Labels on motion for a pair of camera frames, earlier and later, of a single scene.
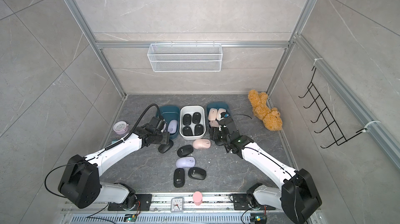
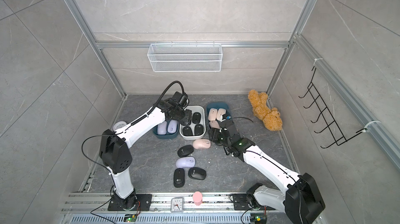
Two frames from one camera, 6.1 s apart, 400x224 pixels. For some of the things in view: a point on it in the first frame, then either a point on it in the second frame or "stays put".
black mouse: x=196 y=117 stays put
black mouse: x=187 y=131 stays put
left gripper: x=166 y=137 to x=188 y=117
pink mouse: x=219 y=111 stays put
